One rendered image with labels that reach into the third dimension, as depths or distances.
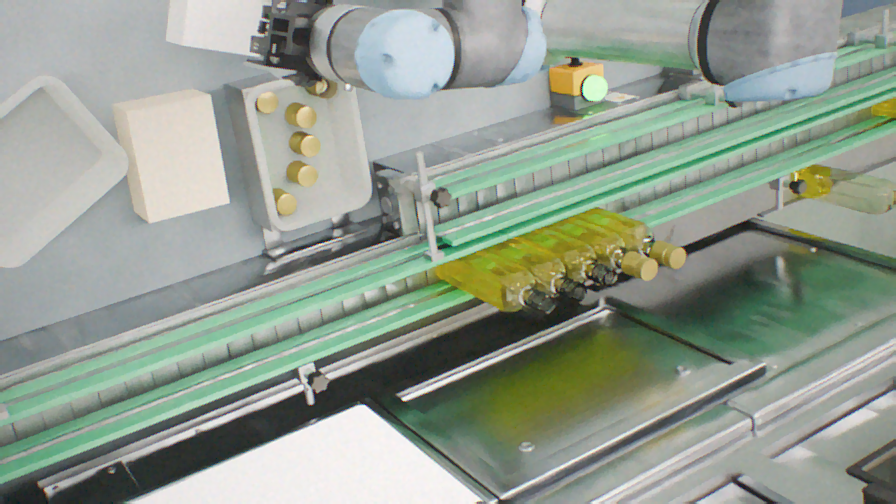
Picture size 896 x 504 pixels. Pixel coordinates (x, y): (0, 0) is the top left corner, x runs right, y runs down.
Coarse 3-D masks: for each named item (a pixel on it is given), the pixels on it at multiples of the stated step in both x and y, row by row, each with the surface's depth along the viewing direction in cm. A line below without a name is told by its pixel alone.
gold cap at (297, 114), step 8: (296, 104) 153; (288, 112) 153; (296, 112) 150; (304, 112) 151; (312, 112) 151; (288, 120) 153; (296, 120) 150; (304, 120) 151; (312, 120) 152; (304, 128) 151
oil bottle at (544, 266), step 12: (516, 240) 159; (492, 252) 157; (504, 252) 155; (516, 252) 154; (528, 252) 154; (540, 252) 153; (528, 264) 150; (540, 264) 149; (552, 264) 149; (564, 264) 150; (540, 276) 148; (552, 276) 148; (540, 288) 148
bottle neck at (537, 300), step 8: (528, 288) 145; (520, 296) 145; (528, 296) 143; (536, 296) 142; (544, 296) 141; (552, 296) 142; (528, 304) 143; (536, 304) 142; (544, 304) 144; (552, 304) 142; (544, 312) 142
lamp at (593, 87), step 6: (588, 78) 175; (594, 78) 174; (600, 78) 174; (582, 84) 175; (588, 84) 174; (594, 84) 174; (600, 84) 174; (606, 84) 175; (582, 90) 175; (588, 90) 174; (594, 90) 174; (600, 90) 174; (606, 90) 175; (582, 96) 176; (588, 96) 175; (594, 96) 174; (600, 96) 175
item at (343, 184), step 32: (256, 96) 143; (288, 96) 153; (352, 96) 151; (256, 128) 144; (288, 128) 155; (320, 128) 157; (352, 128) 154; (288, 160) 156; (320, 160) 159; (352, 160) 157; (288, 192) 157; (320, 192) 160; (352, 192) 159; (288, 224) 151
